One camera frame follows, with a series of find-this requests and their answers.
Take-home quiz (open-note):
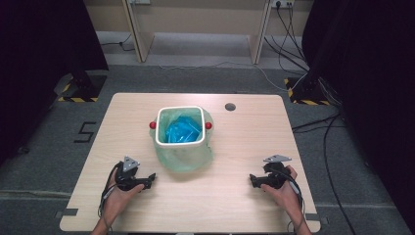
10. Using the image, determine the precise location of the black stand base striped tape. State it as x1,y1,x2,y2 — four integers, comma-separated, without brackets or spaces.
283,75,331,107
53,70,109,104

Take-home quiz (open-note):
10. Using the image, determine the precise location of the green plastic bag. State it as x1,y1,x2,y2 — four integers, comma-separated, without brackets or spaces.
149,107,215,173

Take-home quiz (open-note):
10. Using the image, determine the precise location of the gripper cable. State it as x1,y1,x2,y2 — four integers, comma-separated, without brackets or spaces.
273,168,306,233
97,162,120,231

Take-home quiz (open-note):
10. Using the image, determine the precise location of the long black floor cable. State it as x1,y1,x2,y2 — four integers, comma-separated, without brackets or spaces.
291,112,357,235

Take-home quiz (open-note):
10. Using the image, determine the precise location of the dark curtain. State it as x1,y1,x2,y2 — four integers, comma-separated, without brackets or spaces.
300,0,415,226
0,0,110,165

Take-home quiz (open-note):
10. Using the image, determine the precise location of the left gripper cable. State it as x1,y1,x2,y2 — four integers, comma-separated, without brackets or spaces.
97,162,120,231

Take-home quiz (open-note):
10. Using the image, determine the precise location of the person's right hand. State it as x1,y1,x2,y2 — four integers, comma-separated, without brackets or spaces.
260,164,303,213

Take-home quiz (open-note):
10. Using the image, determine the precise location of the person's left hand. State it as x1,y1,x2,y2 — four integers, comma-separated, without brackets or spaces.
103,168,145,215

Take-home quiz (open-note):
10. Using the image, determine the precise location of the cream bin rim ring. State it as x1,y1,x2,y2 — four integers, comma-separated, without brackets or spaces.
149,105,213,149

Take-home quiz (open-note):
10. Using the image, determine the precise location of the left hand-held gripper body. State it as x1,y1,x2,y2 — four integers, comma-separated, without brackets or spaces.
114,156,150,193

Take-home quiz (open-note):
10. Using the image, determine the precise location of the beige desk leg panel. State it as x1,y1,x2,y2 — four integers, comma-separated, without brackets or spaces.
121,0,156,64
247,0,274,66

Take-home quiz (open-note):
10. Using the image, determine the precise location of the blue plastic bag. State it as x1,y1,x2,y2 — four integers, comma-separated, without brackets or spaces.
163,116,202,144

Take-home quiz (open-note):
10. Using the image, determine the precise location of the thin black floor cable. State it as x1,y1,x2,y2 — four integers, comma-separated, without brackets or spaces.
100,33,136,53

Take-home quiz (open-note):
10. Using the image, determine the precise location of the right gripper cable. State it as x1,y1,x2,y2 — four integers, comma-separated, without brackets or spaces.
273,168,306,233

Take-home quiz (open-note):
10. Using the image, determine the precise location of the black cables bundle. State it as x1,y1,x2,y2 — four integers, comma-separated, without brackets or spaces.
263,2,310,73

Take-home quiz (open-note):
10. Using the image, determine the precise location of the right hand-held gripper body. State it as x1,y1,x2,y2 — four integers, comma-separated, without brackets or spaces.
258,154,293,190

